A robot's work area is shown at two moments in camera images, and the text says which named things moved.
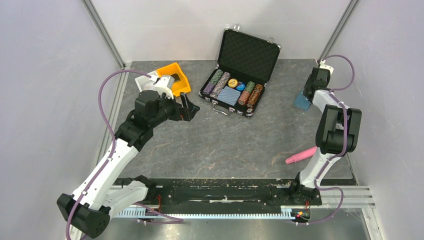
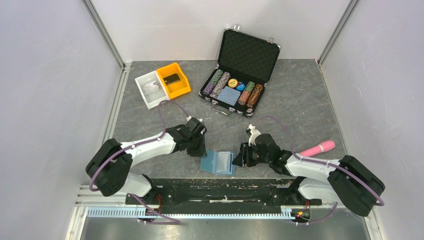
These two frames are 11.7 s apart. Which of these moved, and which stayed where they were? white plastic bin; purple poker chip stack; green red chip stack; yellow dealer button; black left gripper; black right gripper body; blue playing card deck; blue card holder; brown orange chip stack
Moved: blue card holder; black left gripper; black right gripper body
Stayed: green red chip stack; blue playing card deck; white plastic bin; yellow dealer button; brown orange chip stack; purple poker chip stack
